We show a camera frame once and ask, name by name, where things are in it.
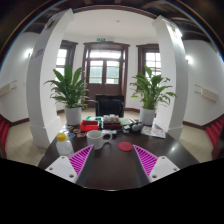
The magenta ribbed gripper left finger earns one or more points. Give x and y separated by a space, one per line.
70 168

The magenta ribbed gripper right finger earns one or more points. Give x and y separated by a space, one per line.
154 167

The plastic bottle yellow cap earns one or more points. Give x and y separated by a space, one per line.
63 145

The white paper booklet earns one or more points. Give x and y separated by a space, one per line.
154 132

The red round coaster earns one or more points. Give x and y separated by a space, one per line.
125 146

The white ceramic mug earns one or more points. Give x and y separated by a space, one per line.
97 138

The grey round objects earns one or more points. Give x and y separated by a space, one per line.
137 127

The red plastic box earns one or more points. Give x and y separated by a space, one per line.
88 125

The left white pillar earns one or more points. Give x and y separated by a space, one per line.
44 121

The white pillar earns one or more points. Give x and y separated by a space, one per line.
44 121
173 66

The green flat pad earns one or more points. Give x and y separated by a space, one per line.
124 121

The brown box with cups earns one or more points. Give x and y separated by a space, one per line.
111 122

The black office chair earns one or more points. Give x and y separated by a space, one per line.
109 104

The left potted green plant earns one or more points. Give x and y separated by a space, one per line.
70 89

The potted green plant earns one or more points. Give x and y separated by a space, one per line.
151 90
70 89

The right potted green plant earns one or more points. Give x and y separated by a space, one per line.
151 90

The right white pillar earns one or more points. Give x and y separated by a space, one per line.
173 66

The dark wooden double door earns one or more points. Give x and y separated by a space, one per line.
105 69

